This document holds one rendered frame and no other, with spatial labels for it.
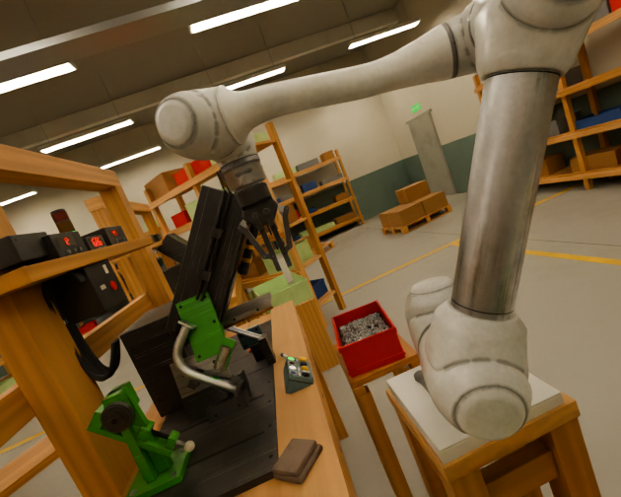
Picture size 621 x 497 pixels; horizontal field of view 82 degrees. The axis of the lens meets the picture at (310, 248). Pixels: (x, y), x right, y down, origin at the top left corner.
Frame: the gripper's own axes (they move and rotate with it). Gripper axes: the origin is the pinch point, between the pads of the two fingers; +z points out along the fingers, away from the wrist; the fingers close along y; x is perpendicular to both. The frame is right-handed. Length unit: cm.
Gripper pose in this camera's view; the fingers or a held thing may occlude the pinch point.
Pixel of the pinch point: (285, 268)
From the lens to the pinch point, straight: 83.1
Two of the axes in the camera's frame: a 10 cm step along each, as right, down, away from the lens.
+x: -1.2, -1.1, 9.9
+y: 9.2, -3.9, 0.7
